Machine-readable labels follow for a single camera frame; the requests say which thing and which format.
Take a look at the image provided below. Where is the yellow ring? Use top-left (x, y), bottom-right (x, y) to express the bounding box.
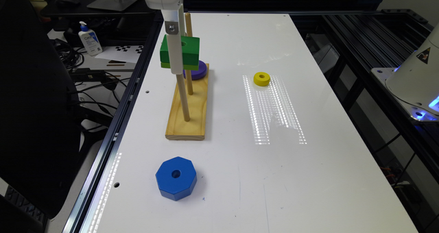
top-left (253, 71), bottom-right (271, 87)

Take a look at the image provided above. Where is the front wooden peg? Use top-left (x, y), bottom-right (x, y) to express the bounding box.
top-left (176, 74), bottom-right (190, 121)

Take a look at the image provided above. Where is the green square block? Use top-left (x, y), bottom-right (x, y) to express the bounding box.
top-left (160, 34), bottom-right (200, 71)

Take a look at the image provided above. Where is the white lotion pump bottle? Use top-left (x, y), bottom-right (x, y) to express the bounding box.
top-left (78, 21), bottom-right (103, 56)

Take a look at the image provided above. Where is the black computer mouse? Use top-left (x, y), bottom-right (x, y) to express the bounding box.
top-left (55, 0), bottom-right (80, 8)

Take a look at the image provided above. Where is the checkerboard calibration sheet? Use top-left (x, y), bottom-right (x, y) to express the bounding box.
top-left (95, 45), bottom-right (143, 63)

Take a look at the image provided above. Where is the wooden peg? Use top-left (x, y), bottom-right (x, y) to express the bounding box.
top-left (176, 74), bottom-right (190, 121)
top-left (185, 12), bottom-right (193, 37)
top-left (185, 70), bottom-right (193, 95)

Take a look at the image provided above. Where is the black office chair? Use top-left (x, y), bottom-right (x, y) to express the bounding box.
top-left (0, 0), bottom-right (114, 220)

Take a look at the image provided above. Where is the purple ring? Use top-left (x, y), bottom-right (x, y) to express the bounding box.
top-left (182, 60), bottom-right (209, 81)

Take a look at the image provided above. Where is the middle wooden peg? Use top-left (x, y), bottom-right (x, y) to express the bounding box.
top-left (185, 70), bottom-right (193, 95)

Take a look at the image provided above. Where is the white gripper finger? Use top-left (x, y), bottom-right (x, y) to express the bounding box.
top-left (178, 5), bottom-right (186, 36)
top-left (161, 10), bottom-right (183, 75)

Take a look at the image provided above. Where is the wooden peg base board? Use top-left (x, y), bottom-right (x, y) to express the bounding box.
top-left (165, 60), bottom-right (209, 140)

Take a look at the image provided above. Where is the back wooden peg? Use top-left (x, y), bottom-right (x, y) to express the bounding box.
top-left (185, 12), bottom-right (193, 37)

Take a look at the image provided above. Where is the black cable bundle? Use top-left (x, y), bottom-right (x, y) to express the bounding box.
top-left (51, 39), bottom-right (85, 71)

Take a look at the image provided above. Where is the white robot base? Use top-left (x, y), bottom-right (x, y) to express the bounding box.
top-left (372, 27), bottom-right (438, 122)

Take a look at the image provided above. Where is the blue octagonal block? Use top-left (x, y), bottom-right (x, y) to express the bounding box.
top-left (156, 156), bottom-right (197, 201)

